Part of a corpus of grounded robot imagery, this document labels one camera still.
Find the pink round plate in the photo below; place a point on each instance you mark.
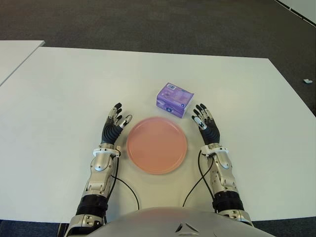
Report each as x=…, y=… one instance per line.
x=156, y=145

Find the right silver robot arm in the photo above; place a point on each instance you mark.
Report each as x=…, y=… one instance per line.
x=224, y=172

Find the grey robot torso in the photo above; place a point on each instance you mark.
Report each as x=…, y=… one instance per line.
x=170, y=222

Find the small white scrap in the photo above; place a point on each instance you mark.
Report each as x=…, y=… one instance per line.
x=307, y=80

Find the white table with black edge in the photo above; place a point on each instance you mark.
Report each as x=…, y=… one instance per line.
x=303, y=7

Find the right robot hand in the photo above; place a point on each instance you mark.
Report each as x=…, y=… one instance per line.
x=211, y=134

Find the neighbouring white table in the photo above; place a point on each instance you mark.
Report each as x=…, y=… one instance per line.
x=14, y=56

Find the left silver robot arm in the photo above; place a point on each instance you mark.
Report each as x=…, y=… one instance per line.
x=100, y=170

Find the purple tissue paper pack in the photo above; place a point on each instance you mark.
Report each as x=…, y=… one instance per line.
x=174, y=97

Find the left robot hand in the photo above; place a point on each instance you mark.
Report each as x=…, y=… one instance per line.
x=110, y=133

